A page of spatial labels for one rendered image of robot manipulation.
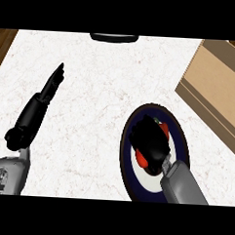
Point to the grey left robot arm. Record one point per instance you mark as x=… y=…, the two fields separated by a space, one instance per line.
x=11 y=175

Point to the black rounded appliance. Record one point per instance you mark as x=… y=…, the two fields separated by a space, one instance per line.
x=114 y=37

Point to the red tomato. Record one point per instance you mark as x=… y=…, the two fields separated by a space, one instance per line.
x=164 y=128

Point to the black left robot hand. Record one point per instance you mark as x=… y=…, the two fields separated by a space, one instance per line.
x=31 y=116

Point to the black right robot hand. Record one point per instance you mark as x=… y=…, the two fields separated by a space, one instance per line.
x=151 y=144

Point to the brown cardboard box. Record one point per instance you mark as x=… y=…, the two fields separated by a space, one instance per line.
x=218 y=85

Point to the dark blue white plate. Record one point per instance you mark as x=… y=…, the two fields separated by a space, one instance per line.
x=142 y=184

